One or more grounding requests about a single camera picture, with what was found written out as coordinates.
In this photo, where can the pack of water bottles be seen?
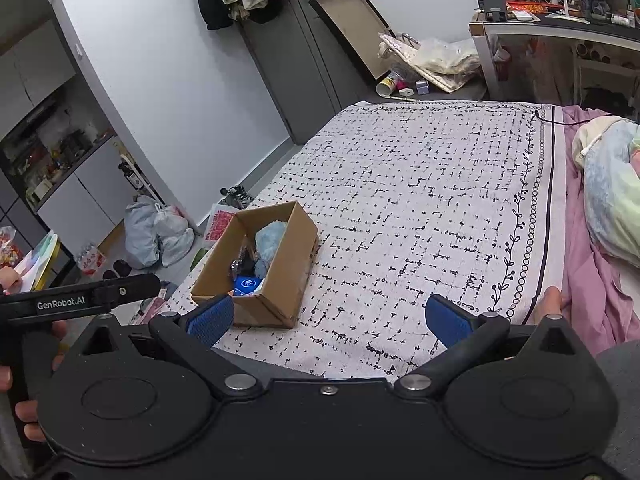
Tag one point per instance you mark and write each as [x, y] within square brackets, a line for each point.
[90, 259]

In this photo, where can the dark spray bottle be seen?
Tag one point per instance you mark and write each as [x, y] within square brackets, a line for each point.
[131, 176]

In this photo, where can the pink bed sheet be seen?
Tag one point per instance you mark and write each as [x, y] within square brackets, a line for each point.
[590, 280]

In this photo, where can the white desk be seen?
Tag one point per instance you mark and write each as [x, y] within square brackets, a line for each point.
[550, 35]

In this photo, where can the white black-patterned bedspread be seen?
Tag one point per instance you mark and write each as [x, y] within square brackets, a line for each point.
[400, 210]

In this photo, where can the grey plastic bag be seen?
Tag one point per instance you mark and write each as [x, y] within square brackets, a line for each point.
[140, 232]

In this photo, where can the grey door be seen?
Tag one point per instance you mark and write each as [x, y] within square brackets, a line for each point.
[295, 70]

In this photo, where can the pair of grey sneakers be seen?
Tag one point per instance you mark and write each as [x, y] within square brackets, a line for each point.
[235, 196]

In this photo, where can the large dark picture frame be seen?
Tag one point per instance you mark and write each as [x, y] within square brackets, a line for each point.
[355, 30]

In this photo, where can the small lilac box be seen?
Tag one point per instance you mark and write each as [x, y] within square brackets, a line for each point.
[422, 87]

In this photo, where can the red and white plastic bag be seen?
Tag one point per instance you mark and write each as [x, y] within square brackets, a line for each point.
[217, 225]

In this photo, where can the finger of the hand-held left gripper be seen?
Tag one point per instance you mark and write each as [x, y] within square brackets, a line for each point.
[140, 287]

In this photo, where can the pale blue fluffy plush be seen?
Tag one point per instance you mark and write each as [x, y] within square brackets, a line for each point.
[270, 240]

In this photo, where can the grey desktop device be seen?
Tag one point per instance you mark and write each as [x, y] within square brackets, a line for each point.
[495, 4]

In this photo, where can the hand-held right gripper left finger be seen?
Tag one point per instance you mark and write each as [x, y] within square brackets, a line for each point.
[212, 317]

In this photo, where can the white cabinet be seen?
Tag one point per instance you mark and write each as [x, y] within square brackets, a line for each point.
[55, 150]

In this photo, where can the colourful paper bag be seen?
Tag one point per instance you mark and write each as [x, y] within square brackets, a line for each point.
[37, 262]

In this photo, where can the cream tote bag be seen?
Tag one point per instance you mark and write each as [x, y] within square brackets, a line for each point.
[435, 62]

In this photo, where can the person's left hand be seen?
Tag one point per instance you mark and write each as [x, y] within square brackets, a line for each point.
[27, 417]

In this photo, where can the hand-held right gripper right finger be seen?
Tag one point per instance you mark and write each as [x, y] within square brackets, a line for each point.
[447, 322]

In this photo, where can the blue tissue packet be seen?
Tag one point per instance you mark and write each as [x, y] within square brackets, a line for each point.
[247, 285]

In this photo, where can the brown cardboard box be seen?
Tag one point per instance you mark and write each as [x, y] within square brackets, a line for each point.
[280, 285]

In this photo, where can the pastel quilt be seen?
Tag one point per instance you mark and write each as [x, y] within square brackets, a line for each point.
[612, 185]

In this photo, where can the white cardboard tube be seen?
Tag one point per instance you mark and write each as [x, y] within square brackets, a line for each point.
[387, 85]

